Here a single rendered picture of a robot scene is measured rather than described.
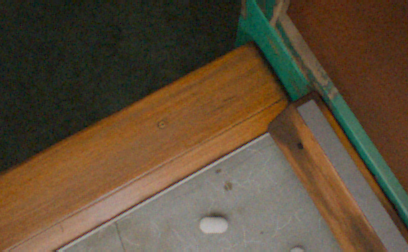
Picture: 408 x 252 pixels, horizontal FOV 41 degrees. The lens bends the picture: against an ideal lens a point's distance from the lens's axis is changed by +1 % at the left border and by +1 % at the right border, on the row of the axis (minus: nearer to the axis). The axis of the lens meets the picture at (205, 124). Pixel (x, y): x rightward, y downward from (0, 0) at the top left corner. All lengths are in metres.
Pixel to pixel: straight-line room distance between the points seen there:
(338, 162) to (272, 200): 0.14
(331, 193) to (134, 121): 0.26
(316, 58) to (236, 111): 0.14
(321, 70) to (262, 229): 0.22
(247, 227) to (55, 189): 0.25
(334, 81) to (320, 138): 0.06
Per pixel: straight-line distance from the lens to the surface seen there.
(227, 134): 0.71
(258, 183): 0.72
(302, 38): 0.63
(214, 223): 0.69
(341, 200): 0.62
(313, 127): 0.62
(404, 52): 0.47
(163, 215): 0.71
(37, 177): 0.72
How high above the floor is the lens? 1.44
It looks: 75 degrees down
